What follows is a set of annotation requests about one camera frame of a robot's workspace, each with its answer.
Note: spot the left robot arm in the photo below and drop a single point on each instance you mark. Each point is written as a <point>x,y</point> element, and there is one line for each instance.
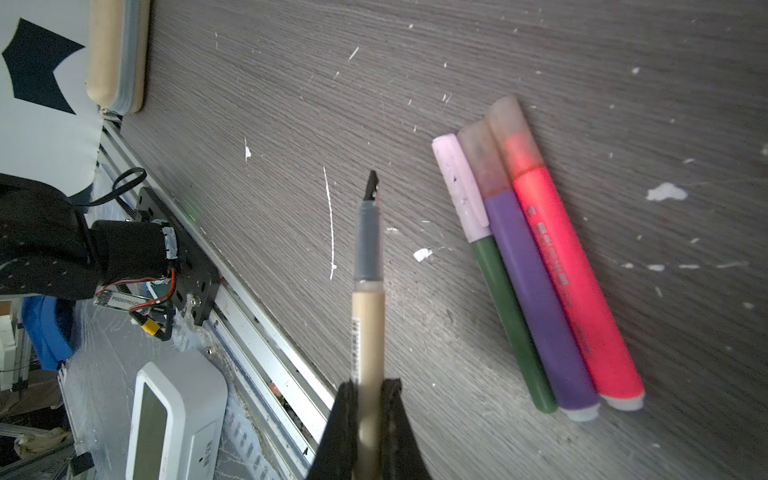
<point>49,249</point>

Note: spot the pink highlighter marker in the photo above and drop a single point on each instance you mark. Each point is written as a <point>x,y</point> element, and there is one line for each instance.
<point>603,349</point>

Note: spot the green pen pink cap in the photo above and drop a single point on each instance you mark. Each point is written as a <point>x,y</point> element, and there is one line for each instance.
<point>466,198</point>

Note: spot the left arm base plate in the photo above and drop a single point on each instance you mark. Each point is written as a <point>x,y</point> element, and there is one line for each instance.
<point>197,277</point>

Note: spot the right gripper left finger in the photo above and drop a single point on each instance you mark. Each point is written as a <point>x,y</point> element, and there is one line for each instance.
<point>336,454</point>

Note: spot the purple highlighter marker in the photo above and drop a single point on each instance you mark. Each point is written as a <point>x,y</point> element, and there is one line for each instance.
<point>559,355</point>

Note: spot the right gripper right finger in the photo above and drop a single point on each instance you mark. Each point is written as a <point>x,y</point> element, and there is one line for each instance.
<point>400,455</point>

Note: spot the white tablet device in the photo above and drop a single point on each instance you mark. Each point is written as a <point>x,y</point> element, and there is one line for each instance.
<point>177,418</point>

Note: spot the cream pen purple cap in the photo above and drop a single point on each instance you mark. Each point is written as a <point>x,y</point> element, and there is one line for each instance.
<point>368,326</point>

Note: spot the beige sponge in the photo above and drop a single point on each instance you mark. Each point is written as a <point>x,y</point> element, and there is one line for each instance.
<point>117,47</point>

